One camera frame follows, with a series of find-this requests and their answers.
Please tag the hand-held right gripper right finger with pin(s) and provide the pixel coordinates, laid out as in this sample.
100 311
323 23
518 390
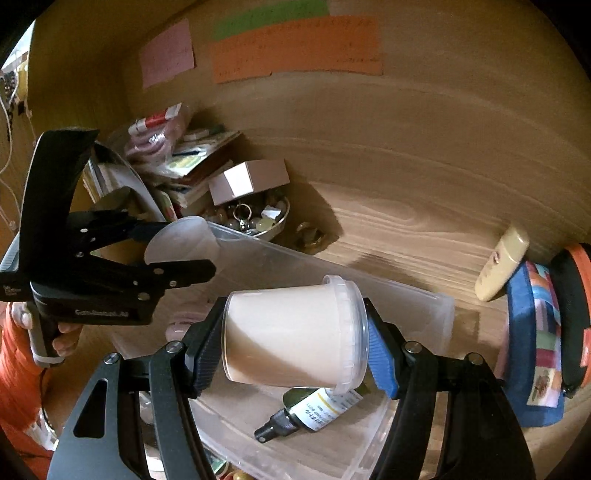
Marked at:
381 364

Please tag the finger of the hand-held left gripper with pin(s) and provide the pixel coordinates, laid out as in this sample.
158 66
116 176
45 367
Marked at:
106 228
184 272

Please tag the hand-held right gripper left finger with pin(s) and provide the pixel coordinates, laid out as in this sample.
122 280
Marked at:
205 364

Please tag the clear plastic lid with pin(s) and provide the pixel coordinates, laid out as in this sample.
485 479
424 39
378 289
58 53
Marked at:
184 240

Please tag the clear plastic storage box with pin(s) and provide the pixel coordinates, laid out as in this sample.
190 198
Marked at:
406 295

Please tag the white plastic tub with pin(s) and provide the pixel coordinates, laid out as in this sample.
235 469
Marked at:
286 332

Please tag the wooden desktop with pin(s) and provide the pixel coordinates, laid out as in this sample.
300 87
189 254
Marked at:
415 221

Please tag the person's left hand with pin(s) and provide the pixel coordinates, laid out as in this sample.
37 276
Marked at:
67 339

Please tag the upright books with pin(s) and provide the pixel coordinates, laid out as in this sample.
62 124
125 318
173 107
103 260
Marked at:
104 177

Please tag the metal bowl of trinkets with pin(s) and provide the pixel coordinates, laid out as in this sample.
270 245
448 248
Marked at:
258 230

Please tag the green spray bottle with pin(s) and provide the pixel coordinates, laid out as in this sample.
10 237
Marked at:
300 410

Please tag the stack of books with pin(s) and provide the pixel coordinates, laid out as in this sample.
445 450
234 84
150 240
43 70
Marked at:
203 170

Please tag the plastic bag of pink items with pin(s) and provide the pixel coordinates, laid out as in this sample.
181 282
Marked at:
152 134

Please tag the small pale cardboard box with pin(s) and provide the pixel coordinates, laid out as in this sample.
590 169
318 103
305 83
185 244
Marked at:
249 182

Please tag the blue pencil case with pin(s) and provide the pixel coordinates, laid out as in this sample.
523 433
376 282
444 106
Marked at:
526 350

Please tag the cream squeeze bottle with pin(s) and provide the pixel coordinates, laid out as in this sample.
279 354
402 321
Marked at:
501 263

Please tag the pink paper note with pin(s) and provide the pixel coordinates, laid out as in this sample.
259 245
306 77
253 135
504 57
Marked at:
166 53

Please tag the black orange zip case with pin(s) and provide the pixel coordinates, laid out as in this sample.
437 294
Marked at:
575 314

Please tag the orange paper note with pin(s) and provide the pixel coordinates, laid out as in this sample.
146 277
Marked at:
295 50

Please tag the green paper note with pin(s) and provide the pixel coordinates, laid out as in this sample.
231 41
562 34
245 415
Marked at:
268 18

